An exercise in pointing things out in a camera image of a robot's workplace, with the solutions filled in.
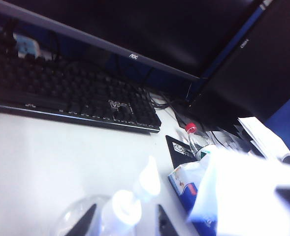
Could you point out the blue white tissue pack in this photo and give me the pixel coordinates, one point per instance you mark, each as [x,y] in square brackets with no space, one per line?
[184,189]

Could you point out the black AOC monitor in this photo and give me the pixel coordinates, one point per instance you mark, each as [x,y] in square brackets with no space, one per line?
[135,24]

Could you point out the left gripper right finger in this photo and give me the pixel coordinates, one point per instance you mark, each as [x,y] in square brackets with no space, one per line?
[165,225]

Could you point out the white paper stack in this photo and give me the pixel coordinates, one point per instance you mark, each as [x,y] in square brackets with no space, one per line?
[263,135]

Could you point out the black printed card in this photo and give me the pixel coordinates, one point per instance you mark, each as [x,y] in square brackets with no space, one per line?
[178,148]

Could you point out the black keyboard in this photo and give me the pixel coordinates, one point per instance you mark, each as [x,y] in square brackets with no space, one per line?
[68,96]

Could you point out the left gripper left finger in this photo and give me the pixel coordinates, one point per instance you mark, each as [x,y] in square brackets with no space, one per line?
[84,222]

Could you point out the clear hand sanitizer pump bottle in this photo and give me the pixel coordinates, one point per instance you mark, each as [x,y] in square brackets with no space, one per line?
[125,206]

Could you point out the black HSO monitor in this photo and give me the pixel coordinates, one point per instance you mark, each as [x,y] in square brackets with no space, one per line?
[265,73]

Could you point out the white tissue sheet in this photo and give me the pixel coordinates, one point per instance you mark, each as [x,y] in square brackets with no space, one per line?
[243,191]

